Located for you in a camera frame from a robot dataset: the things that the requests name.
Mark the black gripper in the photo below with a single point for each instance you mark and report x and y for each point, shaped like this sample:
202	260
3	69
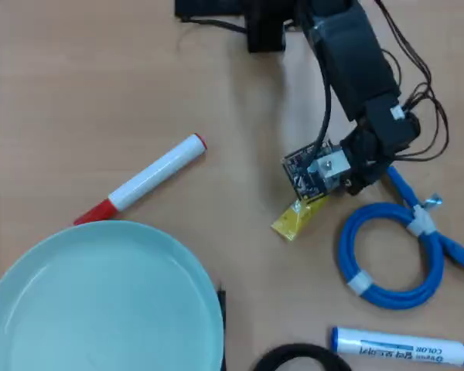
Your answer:
365	148

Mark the yellow coffee stick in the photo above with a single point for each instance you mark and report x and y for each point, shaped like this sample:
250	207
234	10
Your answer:
292	220

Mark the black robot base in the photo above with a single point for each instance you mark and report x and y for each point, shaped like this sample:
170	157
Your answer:
265	35

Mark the white marker with blue cap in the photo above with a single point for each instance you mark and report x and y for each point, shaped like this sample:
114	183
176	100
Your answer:
371	342

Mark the white marker with red cap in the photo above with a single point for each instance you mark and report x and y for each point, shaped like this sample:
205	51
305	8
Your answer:
154	172

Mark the light blue plate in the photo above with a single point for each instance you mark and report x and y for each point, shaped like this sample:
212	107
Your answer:
100	301

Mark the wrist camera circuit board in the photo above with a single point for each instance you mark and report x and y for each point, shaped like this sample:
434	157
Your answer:
305	174

